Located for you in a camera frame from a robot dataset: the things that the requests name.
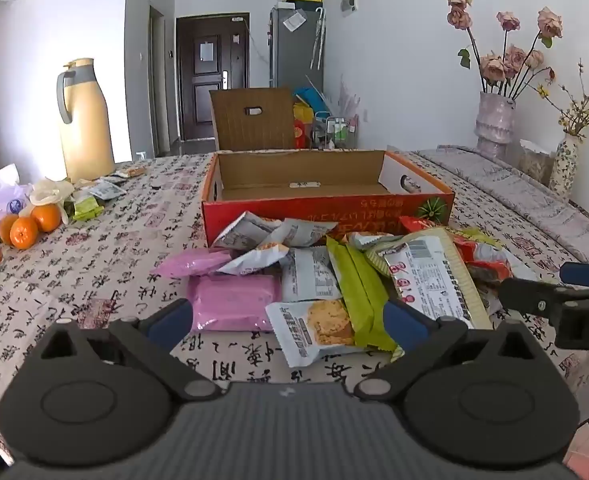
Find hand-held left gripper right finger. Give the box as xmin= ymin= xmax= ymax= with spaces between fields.
xmin=353 ymin=298 xmax=540 ymax=403

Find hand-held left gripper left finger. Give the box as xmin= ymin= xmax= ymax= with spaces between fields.
xmin=38 ymin=299 xmax=224 ymax=402

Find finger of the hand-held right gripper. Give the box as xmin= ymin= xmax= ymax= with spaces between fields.
xmin=499 ymin=277 xmax=562 ymax=318
xmin=559 ymin=261 xmax=589 ymax=290

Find long green snack packet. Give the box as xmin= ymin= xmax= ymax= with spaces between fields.
xmin=325 ymin=235 xmax=405 ymax=363

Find small pink snack packet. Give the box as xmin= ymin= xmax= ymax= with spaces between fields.
xmin=149 ymin=249 xmax=232 ymax=278

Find large pink snack packet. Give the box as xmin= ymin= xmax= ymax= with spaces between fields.
xmin=187 ymin=274 xmax=282 ymax=332

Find white biscuit-picture snack packet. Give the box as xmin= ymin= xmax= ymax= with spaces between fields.
xmin=265 ymin=299 xmax=360 ymax=368

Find red orange cardboard box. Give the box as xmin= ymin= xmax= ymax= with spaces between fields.
xmin=200 ymin=149 xmax=456 ymax=248

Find folded quilted grey cloth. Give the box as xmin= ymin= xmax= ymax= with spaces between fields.
xmin=407 ymin=145 xmax=589 ymax=261

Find white-lidded jar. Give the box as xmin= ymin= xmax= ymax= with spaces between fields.
xmin=517 ymin=139 xmax=555 ymax=183

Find small green packet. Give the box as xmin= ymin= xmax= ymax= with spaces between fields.
xmin=72 ymin=196 xmax=105 ymax=222

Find small grey packet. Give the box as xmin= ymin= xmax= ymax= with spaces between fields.
xmin=87 ymin=180 xmax=128 ymax=201

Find orange fruit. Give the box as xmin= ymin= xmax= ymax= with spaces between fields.
xmin=0 ymin=214 xmax=20 ymax=243
xmin=9 ymin=217 xmax=40 ymax=251
xmin=31 ymin=203 xmax=62 ymax=233

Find cream crumpled plastic bag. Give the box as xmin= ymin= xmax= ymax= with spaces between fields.
xmin=28 ymin=177 xmax=75 ymax=225

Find pink ribbed vase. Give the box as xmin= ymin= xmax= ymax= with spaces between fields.
xmin=474 ymin=91 xmax=517 ymax=158

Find yellow thermos jug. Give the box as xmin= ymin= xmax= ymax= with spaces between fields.
xmin=57 ymin=58 xmax=116 ymax=183

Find brown cardboard box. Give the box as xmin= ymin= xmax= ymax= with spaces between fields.
xmin=209 ymin=87 xmax=297 ymax=152

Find yellow red bag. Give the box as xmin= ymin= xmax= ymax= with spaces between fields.
xmin=293 ymin=102 xmax=315 ymax=150

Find dried pink roses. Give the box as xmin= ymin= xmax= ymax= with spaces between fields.
xmin=444 ymin=0 xmax=565 ymax=101

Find grey side door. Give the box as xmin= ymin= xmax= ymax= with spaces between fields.
xmin=148 ymin=5 xmax=170 ymax=158

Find dark brown entrance door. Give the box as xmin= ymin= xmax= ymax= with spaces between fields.
xmin=176 ymin=12 xmax=251 ymax=141

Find grey refrigerator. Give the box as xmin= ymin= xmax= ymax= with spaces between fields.
xmin=268 ymin=2 xmax=327 ymax=92

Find white umbrella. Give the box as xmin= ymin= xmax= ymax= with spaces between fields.
xmin=309 ymin=7 xmax=327 ymax=71

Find wire rack with bottles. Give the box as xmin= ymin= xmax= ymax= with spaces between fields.
xmin=311 ymin=115 xmax=360 ymax=151

